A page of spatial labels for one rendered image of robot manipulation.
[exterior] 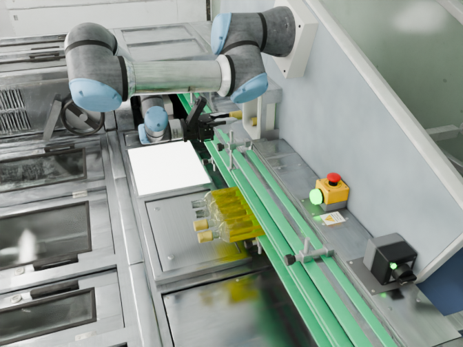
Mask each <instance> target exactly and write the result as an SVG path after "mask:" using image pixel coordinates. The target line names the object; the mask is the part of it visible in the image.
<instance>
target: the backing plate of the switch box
mask: <svg viewBox="0 0 463 347"><path fill-rule="evenodd" d="M363 260H364V257H359V258H356V259H353V260H349V261H346V263H347V264H348V265H349V267H350V268H351V270H352V271H353V272H354V273H355V274H356V276H357V277H358V279H359V280H360V281H361V282H362V283H363V285H364V286H365V288H366V289H367V290H368V292H370V294H371V295H376V294H379V293H383V292H386V291H390V290H393V289H396V288H400V287H403V286H407V285H410V284H414V283H413V282H408V283H406V284H401V283H399V282H398V281H397V282H392V283H390V284H385V285H381V284H380V283H379V281H377V279H376V278H375V277H374V276H373V274H372V273H371V271H370V270H369V269H368V268H367V267H366V266H365V265H364V263H363Z"/></svg>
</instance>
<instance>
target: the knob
mask: <svg viewBox="0 0 463 347"><path fill-rule="evenodd" d="M391 275H392V277H393V278H394V279H395V280H397V281H398V282H399V283H401V284H406V283H408V282H412V281H415V280H417V277H416V276H415V275H414V274H413V271H412V270H411V268H410V266H409V265H408V264H400V265H398V266H397V267H396V268H395V269H394V270H393V272H392V274H391Z"/></svg>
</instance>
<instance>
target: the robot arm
mask: <svg viewBox="0 0 463 347"><path fill-rule="evenodd" d="M295 38H296V22H295V19H294V15H293V12H292V11H291V9H290V8H289V7H287V6H276V7H275V8H272V9H269V10H266V11H264V12H229V13H220V14H218V15H217V16H216V17H215V19H214V22H213V24H212V32H211V47H212V52H213V53H214V54H216V55H219V54H220V56H218V58H217V59H216V60H215V61H143V62H136V61H135V60H134V59H133V58H132V57H131V56H130V55H129V54H128V53H127V52H126V51H125V50H124V49H123V48H122V47H121V46H120V45H119V44H118V41H117V39H116V37H115V36H114V35H113V34H112V33H111V32H110V31H109V30H108V29H107V28H105V27H103V26H102V25H100V24H97V23H92V22H87V23H80V24H78V25H76V26H75V27H73V28H72V29H71V30H70V31H69V32H68V35H67V36H66V38H65V43H64V52H65V59H66V63H67V69H68V77H69V88H70V90H71V94H72V99H73V101H74V102H75V103H76V104H77V105H78V106H79V107H82V108H83V109H86V110H89V111H92V112H110V111H111V110H116V109H118V108H119V107H120V106H121V104H122V102H128V101H129V99H130V98H131V97H132V96H138V95H140V97H141V105H142V108H143V115H144V119H145V123H144V124H140V125H139V126H138V132H139V137H140V140H141V143H142V144H144V145H145V144H153V143H160V142H165V141H170V140H178V139H183V140H184V143H187V141H188V140H193V139H198V140H199V141H200V142H206V141H211V140H214V130H213V127H214V128H215V129H221V130H222V132H223V133H224V134H227V133H228V132H229V128H230V125H231V123H234V122H236V121H237V120H238V119H237V118H234V117H230V118H226V117H229V113H225V112H211V113H206V114H201V112H202V110H203V109H204V107H205V106H206V103H207V101H206V99H205V98H204V97H202V96H198V98H197V99H196V102H195V103H194V106H193V108H192V109H191V111H190V113H189V115H188V117H187V119H186V120H184V119H180V120H179V119H174V120H168V115H167V112H166V111H165V106H164V102H163V97H162V94H180V93H194V92H217V93H218V94H219V95H220V96H230V99H231V101H232V102H233V103H246V102H249V101H252V100H254V99H255V98H258V97H259V96H261V95H262V94H264V93H265V92H266V91H267V88H268V86H269V84H268V80H267V73H266V71H265V66H264V63H263V58H262V55H261V52H262V53H265V54H268V55H271V56H275V57H286V56H288V55H289V54H290V53H291V51H292V49H293V47H294V43H295ZM185 121H186V123H185ZM207 139H211V140H207Z"/></svg>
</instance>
